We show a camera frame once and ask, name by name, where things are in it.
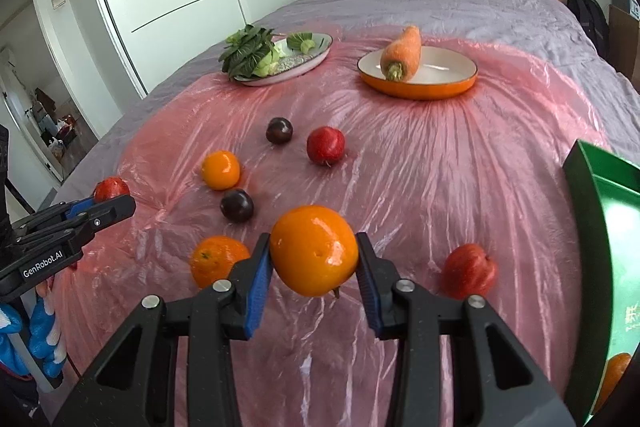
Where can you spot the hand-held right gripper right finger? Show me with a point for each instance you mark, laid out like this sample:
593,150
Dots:
369,302

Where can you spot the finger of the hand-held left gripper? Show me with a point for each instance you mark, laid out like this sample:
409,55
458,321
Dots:
80,207
112,209

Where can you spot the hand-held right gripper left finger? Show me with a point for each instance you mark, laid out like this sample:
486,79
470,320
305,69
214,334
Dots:
257,297

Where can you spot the red apple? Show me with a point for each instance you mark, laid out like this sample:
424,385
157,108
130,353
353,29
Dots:
326,145
467,271
109,188

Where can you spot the rough-skinned orange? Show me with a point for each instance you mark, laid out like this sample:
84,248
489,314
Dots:
215,259

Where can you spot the large smooth orange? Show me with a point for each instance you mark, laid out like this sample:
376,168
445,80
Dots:
312,252

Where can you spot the dark plum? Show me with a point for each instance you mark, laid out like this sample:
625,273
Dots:
237,206
279,130

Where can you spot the green tray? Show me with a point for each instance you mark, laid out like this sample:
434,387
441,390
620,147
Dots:
595,217

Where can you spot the person's left hand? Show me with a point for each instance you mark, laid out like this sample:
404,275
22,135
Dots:
42,337

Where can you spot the small orange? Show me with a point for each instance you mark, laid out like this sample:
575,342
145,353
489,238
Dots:
220,170

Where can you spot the pink plastic sheet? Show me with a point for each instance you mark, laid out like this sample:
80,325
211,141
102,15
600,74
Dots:
425,187

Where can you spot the large bok choy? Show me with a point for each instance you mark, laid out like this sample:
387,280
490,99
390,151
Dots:
250,52

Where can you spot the orange round plate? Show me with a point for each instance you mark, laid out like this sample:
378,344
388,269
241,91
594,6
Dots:
442,83

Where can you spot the small bok choy piece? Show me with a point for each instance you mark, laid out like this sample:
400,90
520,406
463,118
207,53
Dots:
302,43

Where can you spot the oval patterned plate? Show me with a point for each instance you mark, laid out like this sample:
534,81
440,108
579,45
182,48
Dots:
320,52

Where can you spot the carrot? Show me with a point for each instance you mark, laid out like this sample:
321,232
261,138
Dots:
404,49

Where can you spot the purple bedspread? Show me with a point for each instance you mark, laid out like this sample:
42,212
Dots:
450,2

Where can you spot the black backpack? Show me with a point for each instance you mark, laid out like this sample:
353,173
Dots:
587,19

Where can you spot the wooden drawer cabinet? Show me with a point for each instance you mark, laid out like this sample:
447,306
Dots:
622,42

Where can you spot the wall switch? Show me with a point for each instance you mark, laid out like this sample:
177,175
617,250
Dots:
58,1

